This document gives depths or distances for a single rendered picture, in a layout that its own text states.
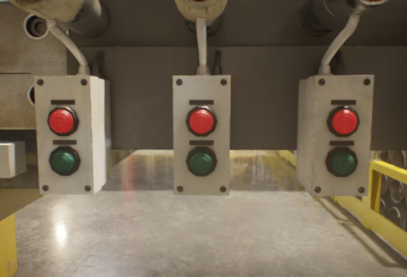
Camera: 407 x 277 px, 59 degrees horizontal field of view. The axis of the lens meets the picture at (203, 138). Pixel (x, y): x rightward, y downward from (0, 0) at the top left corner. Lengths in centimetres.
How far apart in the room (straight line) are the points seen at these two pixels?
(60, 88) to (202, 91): 17
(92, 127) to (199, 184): 15
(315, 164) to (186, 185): 16
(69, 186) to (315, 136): 31
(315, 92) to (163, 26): 25
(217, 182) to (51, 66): 33
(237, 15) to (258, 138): 19
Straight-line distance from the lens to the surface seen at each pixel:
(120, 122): 55
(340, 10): 45
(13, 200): 108
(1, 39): 66
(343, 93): 47
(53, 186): 50
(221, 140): 45
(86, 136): 47
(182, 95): 45
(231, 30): 57
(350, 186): 49
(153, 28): 58
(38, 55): 63
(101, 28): 58
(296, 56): 55
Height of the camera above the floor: 74
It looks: 6 degrees down
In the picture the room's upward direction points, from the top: straight up
